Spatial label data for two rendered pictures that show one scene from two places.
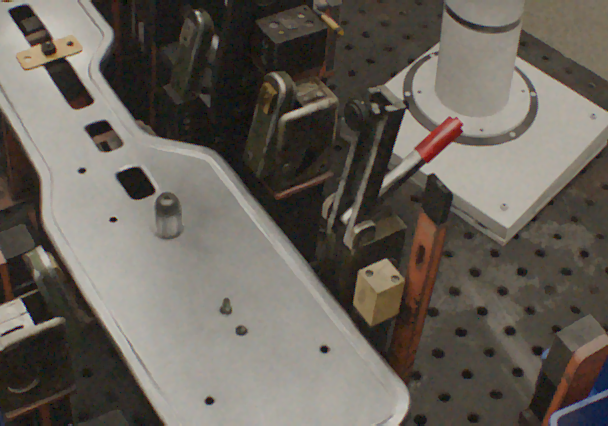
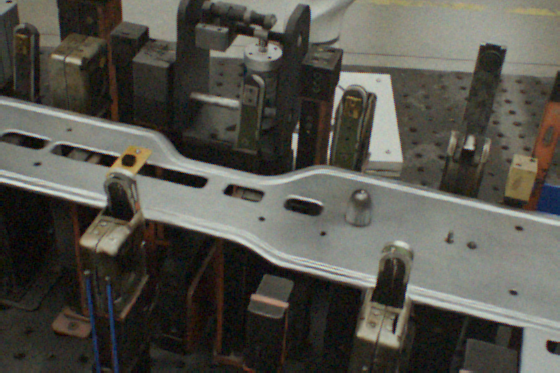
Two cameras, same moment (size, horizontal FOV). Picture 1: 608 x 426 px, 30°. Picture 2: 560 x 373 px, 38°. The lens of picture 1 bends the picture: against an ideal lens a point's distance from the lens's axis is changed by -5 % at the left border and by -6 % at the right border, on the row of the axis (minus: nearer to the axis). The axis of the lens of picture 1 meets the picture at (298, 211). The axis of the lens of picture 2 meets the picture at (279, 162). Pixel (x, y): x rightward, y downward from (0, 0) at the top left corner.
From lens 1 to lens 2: 0.84 m
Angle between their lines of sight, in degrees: 31
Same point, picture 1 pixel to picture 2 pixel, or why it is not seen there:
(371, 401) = not seen: outside the picture
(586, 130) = (383, 89)
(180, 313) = (431, 257)
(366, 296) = (522, 181)
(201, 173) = (331, 180)
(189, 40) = (256, 99)
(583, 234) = (429, 147)
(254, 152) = (345, 153)
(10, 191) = (82, 317)
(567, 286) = not seen: hidden behind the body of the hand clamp
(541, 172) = (386, 123)
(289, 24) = (324, 56)
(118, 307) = not seen: hidden behind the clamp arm
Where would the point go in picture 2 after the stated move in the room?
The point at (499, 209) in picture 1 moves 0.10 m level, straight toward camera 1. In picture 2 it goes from (387, 154) to (412, 182)
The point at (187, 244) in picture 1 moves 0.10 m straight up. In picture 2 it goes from (380, 220) to (391, 161)
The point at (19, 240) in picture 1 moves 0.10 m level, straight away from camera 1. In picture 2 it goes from (278, 285) to (212, 253)
